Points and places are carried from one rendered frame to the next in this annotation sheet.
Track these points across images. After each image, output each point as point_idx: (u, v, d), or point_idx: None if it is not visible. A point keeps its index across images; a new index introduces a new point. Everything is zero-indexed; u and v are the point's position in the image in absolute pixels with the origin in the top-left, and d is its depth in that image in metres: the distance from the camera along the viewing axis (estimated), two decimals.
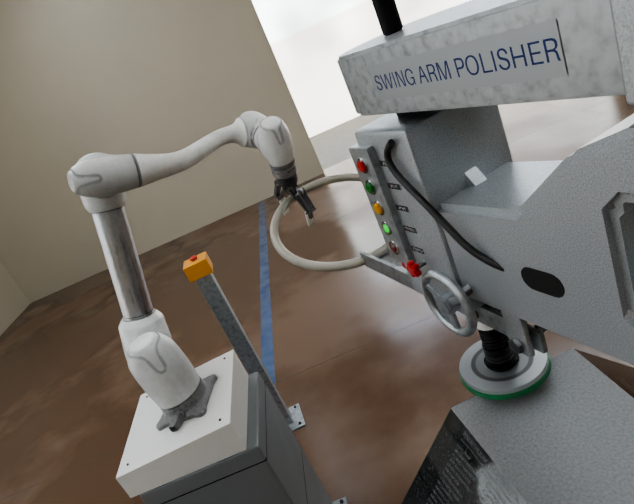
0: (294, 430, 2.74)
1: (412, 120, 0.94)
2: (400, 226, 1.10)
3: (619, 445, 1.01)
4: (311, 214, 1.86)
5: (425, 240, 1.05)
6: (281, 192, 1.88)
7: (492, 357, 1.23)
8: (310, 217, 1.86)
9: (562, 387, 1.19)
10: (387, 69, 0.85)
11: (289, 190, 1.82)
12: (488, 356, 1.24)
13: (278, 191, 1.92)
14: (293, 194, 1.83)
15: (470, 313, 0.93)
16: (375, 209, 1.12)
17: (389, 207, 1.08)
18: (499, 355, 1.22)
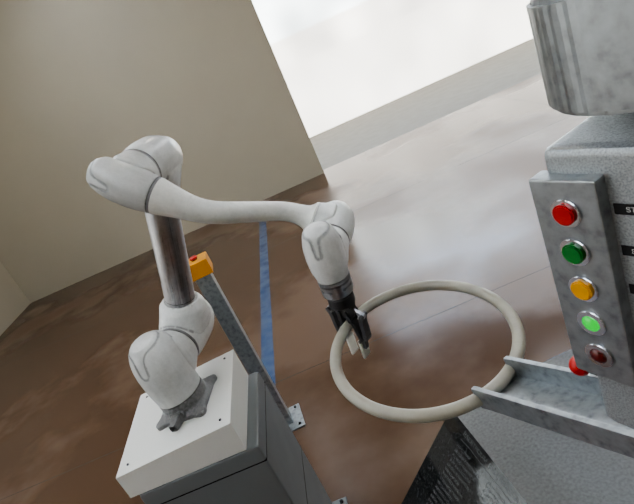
0: (294, 430, 2.74)
1: None
2: (630, 321, 0.59)
3: None
4: (367, 343, 1.45)
5: None
6: (340, 321, 1.45)
7: None
8: (366, 346, 1.45)
9: None
10: None
11: (346, 314, 1.39)
12: None
13: (339, 322, 1.48)
14: (350, 319, 1.40)
15: None
16: (576, 291, 0.60)
17: (619, 289, 0.57)
18: None
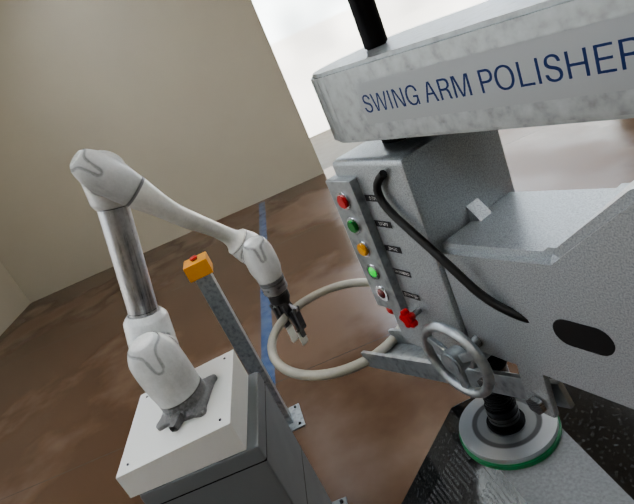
0: (294, 430, 2.74)
1: (406, 147, 0.80)
2: (390, 269, 0.94)
3: (619, 445, 1.01)
4: (303, 332, 1.82)
5: (421, 285, 0.89)
6: (280, 315, 1.82)
7: (498, 420, 1.10)
8: (303, 335, 1.82)
9: None
10: (381, 87, 0.70)
11: (283, 308, 1.77)
12: (493, 419, 1.10)
13: (280, 317, 1.86)
14: (287, 312, 1.78)
15: (487, 373, 0.78)
16: (359, 250, 0.96)
17: (377, 247, 0.92)
18: (506, 417, 1.09)
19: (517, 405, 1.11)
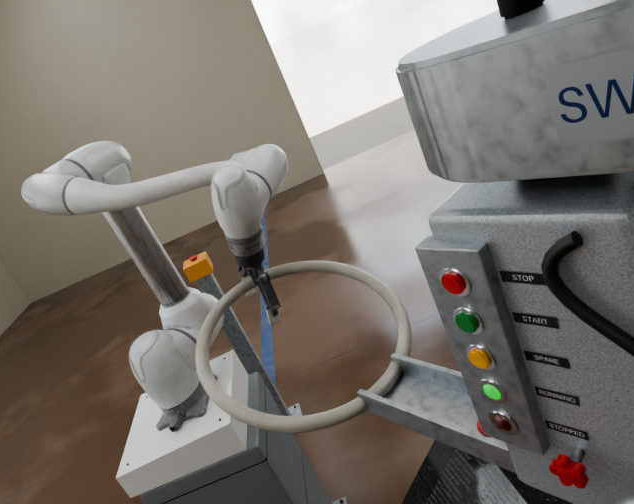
0: None
1: (608, 187, 0.43)
2: (529, 388, 0.56)
3: None
4: (275, 311, 1.29)
5: (602, 419, 0.52)
6: (243, 269, 1.33)
7: None
8: (273, 314, 1.29)
9: None
10: (633, 66, 0.33)
11: (249, 271, 1.26)
12: None
13: None
14: (254, 278, 1.27)
15: None
16: (473, 359, 0.57)
17: (515, 357, 0.54)
18: None
19: None
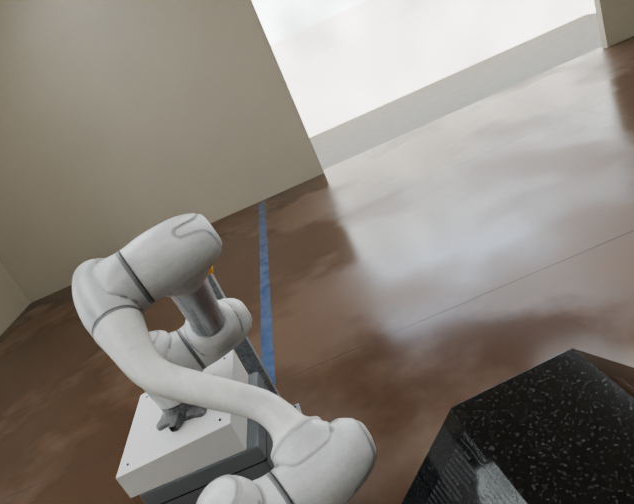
0: None
1: None
2: None
3: (619, 445, 1.01)
4: None
5: None
6: None
7: None
8: None
9: (562, 387, 1.19)
10: None
11: None
12: None
13: None
14: None
15: None
16: None
17: None
18: None
19: None
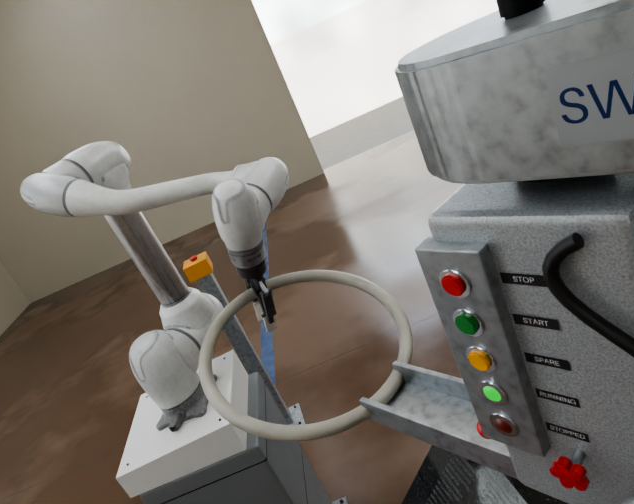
0: None
1: (609, 188, 0.43)
2: (529, 390, 0.56)
3: None
4: (271, 319, 1.34)
5: (603, 421, 0.52)
6: (249, 287, 1.34)
7: None
8: (269, 321, 1.34)
9: None
10: None
11: (252, 284, 1.28)
12: None
13: None
14: (255, 290, 1.29)
15: None
16: (473, 361, 0.57)
17: (515, 359, 0.54)
18: None
19: None
